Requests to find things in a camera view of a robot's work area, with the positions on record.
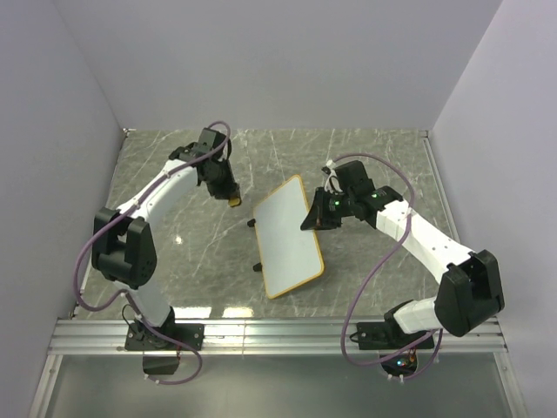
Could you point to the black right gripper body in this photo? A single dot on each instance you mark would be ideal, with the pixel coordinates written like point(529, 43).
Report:
point(340, 207)

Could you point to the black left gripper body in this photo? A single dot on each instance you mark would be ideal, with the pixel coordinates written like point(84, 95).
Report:
point(223, 183)

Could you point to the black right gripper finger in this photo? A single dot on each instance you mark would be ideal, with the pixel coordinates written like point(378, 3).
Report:
point(313, 220)
point(321, 200)

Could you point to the yellow bone-shaped eraser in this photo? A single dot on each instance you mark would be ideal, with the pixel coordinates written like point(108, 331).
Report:
point(234, 202)

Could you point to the yellow-framed whiteboard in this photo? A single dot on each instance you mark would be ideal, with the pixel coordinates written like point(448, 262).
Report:
point(289, 257)

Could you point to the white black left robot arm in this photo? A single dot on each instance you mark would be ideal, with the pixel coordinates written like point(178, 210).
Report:
point(123, 248)

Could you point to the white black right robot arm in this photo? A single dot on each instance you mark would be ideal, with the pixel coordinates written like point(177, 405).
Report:
point(470, 290)

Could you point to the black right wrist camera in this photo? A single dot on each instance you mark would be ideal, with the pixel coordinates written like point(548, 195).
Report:
point(352, 176)

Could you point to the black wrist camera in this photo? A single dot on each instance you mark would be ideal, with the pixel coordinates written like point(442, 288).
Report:
point(210, 139)
point(352, 176)

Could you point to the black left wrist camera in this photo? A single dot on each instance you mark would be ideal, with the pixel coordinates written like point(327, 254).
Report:
point(210, 139)

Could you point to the aluminium mounting rail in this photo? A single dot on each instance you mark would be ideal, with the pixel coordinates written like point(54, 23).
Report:
point(248, 336)

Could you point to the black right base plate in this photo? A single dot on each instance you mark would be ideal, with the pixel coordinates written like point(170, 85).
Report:
point(388, 335)

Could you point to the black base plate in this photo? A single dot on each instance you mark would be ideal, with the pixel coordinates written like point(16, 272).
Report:
point(191, 337)
point(388, 335)

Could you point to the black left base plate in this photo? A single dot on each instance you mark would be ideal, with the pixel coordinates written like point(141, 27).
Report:
point(191, 337)

